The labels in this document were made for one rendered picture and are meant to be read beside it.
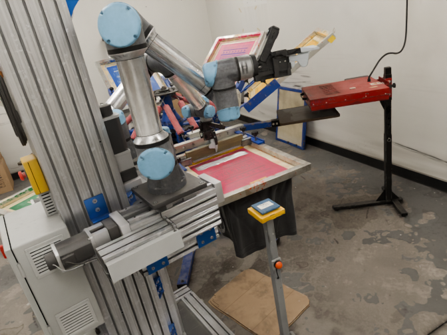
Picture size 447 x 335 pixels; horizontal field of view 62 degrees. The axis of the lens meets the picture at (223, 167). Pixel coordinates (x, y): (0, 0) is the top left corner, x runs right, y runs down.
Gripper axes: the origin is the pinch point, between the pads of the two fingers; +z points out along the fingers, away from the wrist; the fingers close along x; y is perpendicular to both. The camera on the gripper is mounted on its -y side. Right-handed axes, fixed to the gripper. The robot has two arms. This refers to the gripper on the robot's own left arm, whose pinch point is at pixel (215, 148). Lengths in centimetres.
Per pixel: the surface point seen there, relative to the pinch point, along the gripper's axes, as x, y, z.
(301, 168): 60, -23, 3
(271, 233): 79, 12, 19
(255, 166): 32.5, -10.0, 6.2
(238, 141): 1.5, -16.5, 0.0
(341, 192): -40, -138, 101
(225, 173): 27.5, 7.6, 6.2
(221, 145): 1.5, -3.8, -1.2
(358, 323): 85, -35, 102
